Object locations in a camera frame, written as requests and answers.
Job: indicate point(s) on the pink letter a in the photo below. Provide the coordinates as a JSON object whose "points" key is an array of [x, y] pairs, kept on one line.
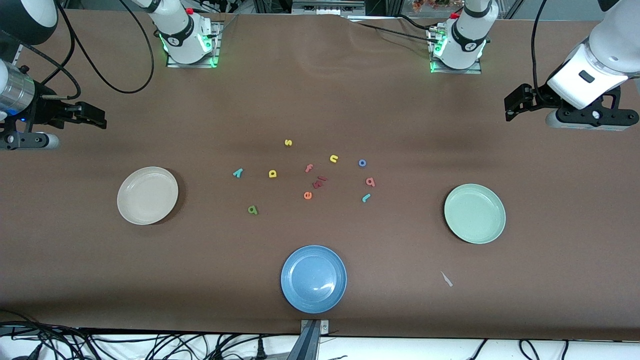
{"points": [[370, 182]]}

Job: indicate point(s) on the small white paper scrap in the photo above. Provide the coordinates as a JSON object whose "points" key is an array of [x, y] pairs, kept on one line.
{"points": [[446, 279]]}

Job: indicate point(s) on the beige brown plate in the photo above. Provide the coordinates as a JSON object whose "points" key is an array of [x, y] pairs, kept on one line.
{"points": [[147, 195]]}

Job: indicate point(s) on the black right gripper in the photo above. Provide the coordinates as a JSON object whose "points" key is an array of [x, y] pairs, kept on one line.
{"points": [[44, 111]]}

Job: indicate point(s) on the green letter a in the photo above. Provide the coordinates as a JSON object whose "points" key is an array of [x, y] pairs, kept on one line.
{"points": [[253, 210]]}

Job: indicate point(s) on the aluminium table edge rail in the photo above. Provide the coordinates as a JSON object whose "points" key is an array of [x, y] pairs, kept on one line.
{"points": [[17, 54]]}

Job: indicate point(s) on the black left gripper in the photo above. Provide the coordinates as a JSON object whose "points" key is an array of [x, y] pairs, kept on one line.
{"points": [[538, 96]]}

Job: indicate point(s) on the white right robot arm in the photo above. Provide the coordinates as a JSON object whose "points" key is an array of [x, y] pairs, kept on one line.
{"points": [[182, 35]]}

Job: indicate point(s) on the grey metal frame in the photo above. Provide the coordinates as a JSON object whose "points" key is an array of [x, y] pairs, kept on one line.
{"points": [[327, 7]]}

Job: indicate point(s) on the silver bracket plate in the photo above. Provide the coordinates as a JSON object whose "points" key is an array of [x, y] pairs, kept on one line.
{"points": [[325, 327]]}

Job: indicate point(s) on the blue plate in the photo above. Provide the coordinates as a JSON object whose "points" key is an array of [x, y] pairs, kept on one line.
{"points": [[313, 279]]}

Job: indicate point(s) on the light green plate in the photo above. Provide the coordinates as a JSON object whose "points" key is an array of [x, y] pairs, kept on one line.
{"points": [[475, 213]]}

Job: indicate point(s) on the orange dried flowers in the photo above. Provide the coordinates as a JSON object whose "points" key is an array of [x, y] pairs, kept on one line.
{"points": [[425, 5]]}

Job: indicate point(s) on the teal letter y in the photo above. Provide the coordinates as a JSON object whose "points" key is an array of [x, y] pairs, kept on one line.
{"points": [[238, 173]]}

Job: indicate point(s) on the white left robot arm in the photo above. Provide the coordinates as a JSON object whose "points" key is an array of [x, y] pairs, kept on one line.
{"points": [[600, 55]]}

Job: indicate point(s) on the grey metal profile bar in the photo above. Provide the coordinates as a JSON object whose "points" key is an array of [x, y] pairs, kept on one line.
{"points": [[306, 346]]}

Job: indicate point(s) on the brown table cover mat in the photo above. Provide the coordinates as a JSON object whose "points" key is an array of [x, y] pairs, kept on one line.
{"points": [[350, 100]]}

